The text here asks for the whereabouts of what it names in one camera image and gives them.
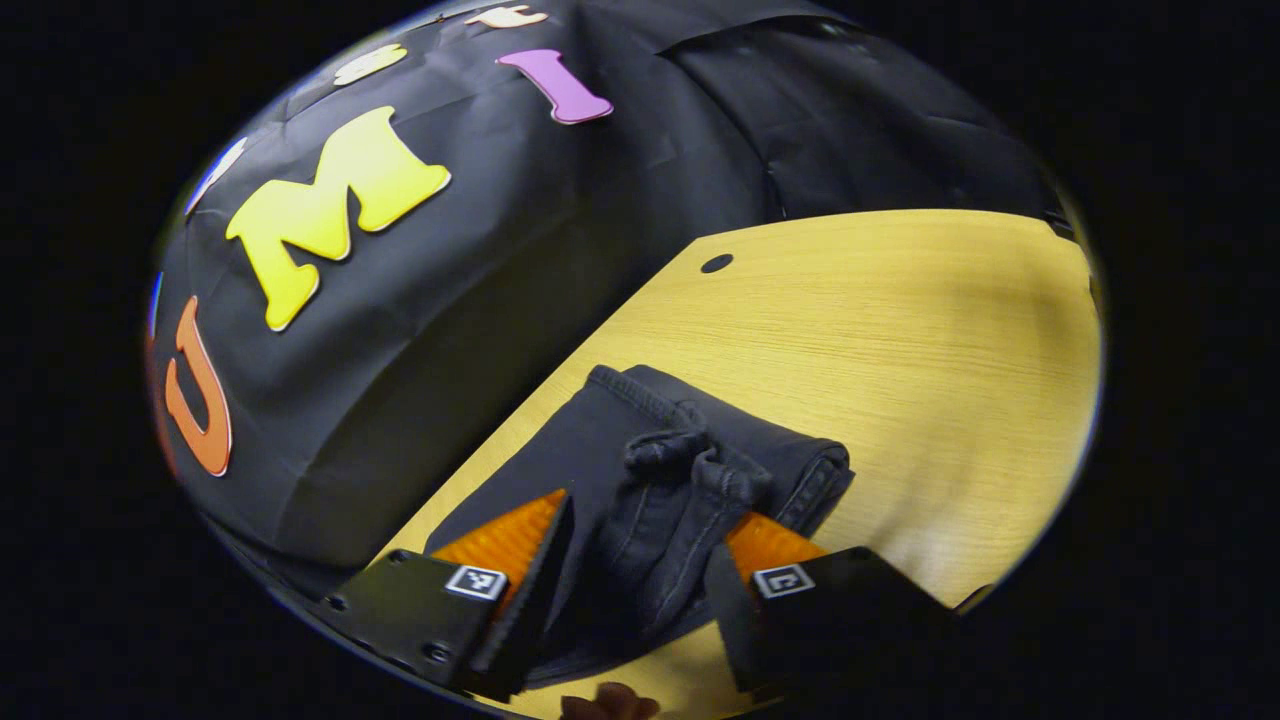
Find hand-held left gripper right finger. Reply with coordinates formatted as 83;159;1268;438
703;510;959;703

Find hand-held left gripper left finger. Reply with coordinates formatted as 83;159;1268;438
320;488;577;701

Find black jeans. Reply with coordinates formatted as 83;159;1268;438
423;362;857;691

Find black backdrop cloth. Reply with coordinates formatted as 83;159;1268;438
143;0;1081;601

